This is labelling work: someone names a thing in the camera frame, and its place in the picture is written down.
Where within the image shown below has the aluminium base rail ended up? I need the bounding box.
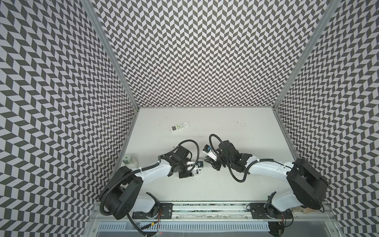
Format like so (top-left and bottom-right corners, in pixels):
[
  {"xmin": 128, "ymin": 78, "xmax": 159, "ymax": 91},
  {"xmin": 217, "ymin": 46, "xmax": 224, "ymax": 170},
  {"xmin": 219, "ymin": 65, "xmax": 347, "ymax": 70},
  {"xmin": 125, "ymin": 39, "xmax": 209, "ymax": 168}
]
[{"xmin": 88, "ymin": 201, "xmax": 335, "ymax": 223}]

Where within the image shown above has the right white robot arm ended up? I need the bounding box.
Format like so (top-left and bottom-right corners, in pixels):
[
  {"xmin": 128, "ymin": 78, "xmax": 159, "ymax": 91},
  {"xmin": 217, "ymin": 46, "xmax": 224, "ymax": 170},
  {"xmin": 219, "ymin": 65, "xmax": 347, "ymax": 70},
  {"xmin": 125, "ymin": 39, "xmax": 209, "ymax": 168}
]
[{"xmin": 203, "ymin": 140, "xmax": 329, "ymax": 220}]

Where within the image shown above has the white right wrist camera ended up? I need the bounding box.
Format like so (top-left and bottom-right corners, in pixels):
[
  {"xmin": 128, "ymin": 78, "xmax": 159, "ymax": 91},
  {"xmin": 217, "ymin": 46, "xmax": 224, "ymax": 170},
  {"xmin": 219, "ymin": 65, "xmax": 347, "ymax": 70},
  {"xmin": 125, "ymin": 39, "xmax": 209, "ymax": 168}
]
[{"xmin": 203, "ymin": 144, "xmax": 217, "ymax": 161}]

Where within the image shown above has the white remote with green buttons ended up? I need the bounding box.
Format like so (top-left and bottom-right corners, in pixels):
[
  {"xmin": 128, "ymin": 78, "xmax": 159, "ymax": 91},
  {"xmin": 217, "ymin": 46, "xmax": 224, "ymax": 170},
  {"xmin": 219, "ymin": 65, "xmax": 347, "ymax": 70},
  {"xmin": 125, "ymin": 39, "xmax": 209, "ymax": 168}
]
[{"xmin": 170, "ymin": 121, "xmax": 190, "ymax": 133}]

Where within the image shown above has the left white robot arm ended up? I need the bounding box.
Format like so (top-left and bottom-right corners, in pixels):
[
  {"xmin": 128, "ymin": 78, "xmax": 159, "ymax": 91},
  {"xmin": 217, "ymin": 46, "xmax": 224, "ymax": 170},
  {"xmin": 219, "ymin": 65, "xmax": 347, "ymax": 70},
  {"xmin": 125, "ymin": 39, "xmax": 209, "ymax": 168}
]
[{"xmin": 98, "ymin": 139, "xmax": 200, "ymax": 220}]

